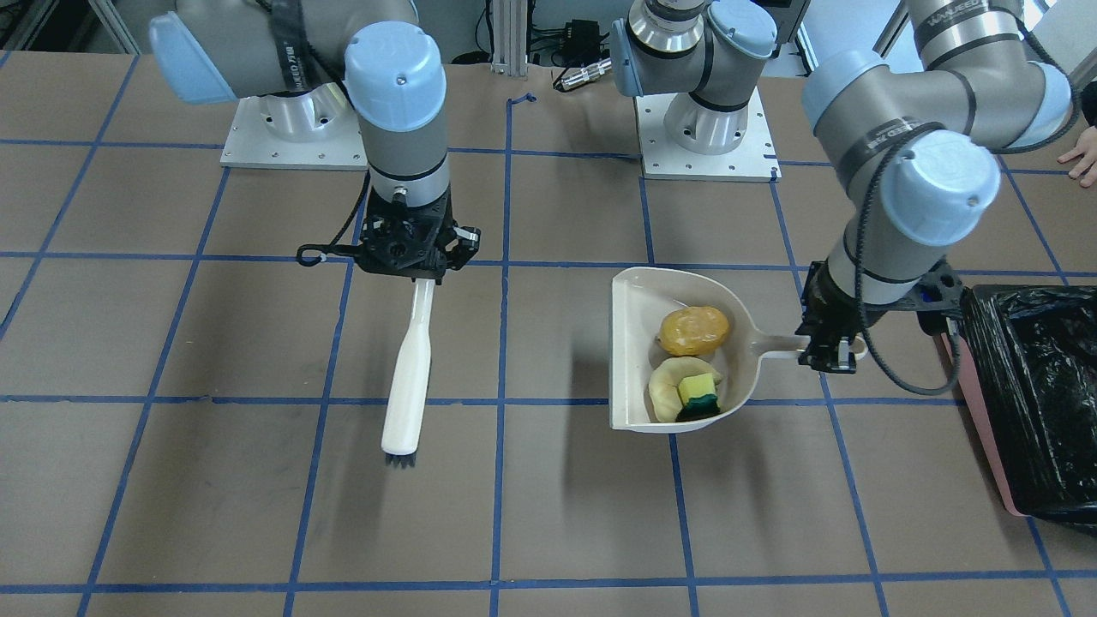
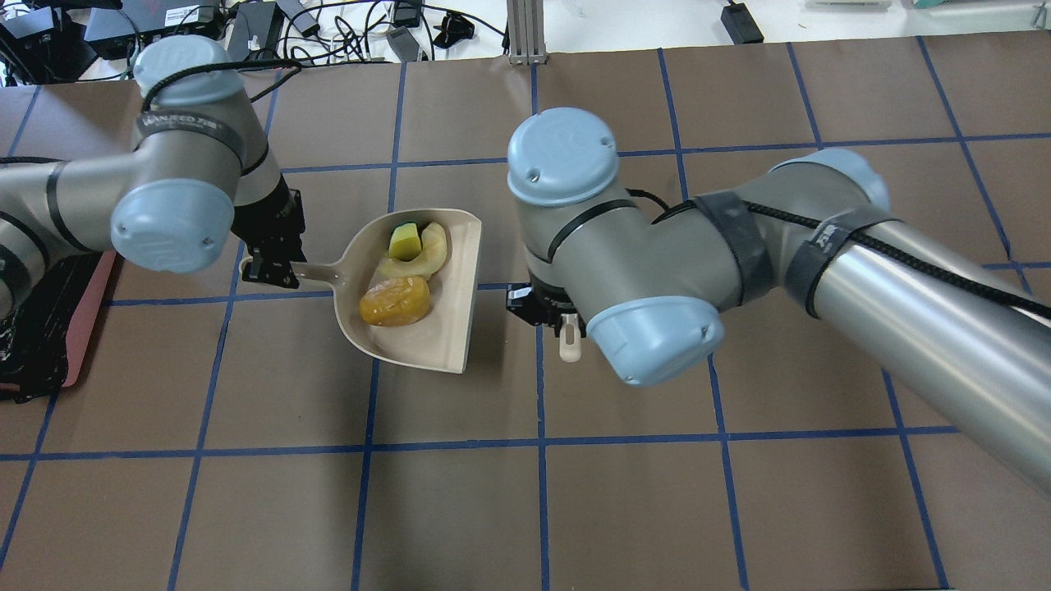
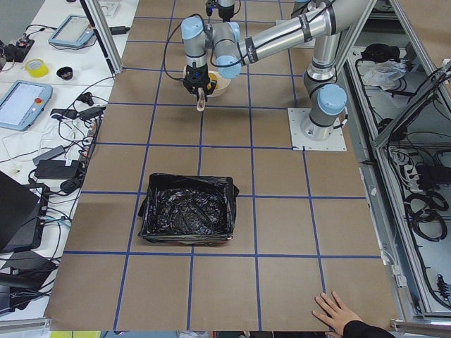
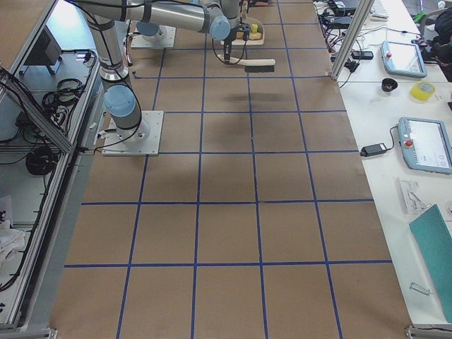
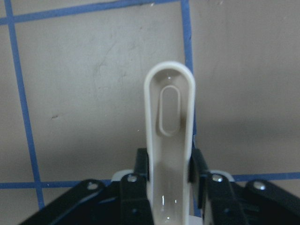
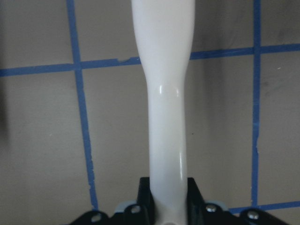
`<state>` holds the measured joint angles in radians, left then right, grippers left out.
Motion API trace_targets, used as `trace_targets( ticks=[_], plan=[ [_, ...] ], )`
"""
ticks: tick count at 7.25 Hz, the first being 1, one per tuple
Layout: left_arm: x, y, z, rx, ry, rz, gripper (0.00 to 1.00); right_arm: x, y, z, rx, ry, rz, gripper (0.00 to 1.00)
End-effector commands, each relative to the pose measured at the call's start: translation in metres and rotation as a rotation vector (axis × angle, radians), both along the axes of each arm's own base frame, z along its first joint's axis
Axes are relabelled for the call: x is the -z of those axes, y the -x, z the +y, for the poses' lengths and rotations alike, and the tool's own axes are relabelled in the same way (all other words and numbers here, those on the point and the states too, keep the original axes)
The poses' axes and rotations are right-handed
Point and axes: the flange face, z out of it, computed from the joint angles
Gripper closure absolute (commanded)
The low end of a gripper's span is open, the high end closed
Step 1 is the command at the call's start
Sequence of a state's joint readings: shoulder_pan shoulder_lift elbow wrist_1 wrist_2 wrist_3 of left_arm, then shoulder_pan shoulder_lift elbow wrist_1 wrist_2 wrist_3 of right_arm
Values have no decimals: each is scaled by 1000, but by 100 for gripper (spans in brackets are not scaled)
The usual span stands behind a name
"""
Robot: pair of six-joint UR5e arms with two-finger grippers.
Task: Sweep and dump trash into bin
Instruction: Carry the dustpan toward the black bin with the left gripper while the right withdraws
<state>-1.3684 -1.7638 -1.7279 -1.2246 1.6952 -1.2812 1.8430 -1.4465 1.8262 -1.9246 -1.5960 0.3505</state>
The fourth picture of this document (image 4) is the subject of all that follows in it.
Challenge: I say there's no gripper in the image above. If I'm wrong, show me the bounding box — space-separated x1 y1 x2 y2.
223 35 235 64
237 20 251 39

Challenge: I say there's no beige croissant piece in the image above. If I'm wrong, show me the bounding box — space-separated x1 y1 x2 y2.
249 31 263 41

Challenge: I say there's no beige dustpan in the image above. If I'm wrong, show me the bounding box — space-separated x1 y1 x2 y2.
220 0 265 45

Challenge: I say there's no beige hand brush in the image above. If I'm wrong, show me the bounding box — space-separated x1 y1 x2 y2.
218 54 276 73

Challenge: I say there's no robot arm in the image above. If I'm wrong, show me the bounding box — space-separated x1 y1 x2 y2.
189 0 251 40
72 1 239 135

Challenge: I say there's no black tape roll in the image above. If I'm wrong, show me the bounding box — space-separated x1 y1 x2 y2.
381 78 398 93

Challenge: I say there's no upper teach pendant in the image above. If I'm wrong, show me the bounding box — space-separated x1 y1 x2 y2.
381 40 427 78

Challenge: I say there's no teach pendant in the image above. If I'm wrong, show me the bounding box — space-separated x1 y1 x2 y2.
381 40 427 78
398 117 451 174

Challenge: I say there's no black power adapter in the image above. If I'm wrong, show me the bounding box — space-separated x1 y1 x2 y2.
359 143 391 157

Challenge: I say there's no yellow tape roll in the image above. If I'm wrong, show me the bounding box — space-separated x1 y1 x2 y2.
409 81 436 102

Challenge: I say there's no lower teach pendant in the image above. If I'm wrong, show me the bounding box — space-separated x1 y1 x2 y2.
398 117 451 174

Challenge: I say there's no green board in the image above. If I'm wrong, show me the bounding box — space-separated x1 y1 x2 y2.
409 205 451 323

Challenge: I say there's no crumpled white cloth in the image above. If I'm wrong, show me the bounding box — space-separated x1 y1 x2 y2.
1 219 26 266

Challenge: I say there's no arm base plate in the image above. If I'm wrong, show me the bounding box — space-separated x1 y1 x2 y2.
102 110 164 156
131 25 176 49

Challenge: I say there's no aluminium frame post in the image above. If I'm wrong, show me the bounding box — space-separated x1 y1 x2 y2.
331 0 374 81

